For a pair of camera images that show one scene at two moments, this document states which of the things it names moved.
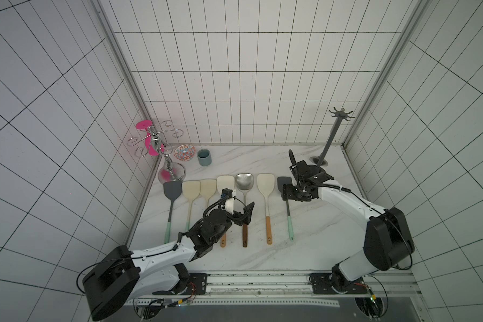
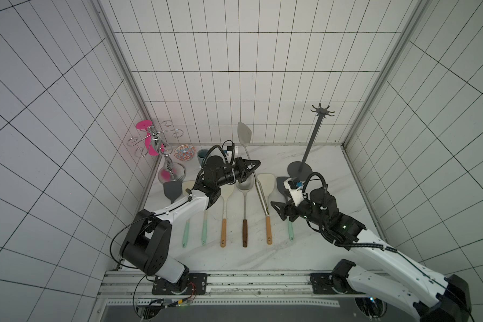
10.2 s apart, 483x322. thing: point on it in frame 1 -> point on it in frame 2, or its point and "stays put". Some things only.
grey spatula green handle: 172,190 stays put
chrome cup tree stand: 170,172 stays put
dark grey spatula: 281,182 stays put
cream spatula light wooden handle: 266,182 stays put
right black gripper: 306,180 -> 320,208
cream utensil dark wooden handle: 245,182 stays put
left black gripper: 247,210 -> 246,174
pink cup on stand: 144,125 stays put
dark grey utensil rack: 340,115 -> 301,170
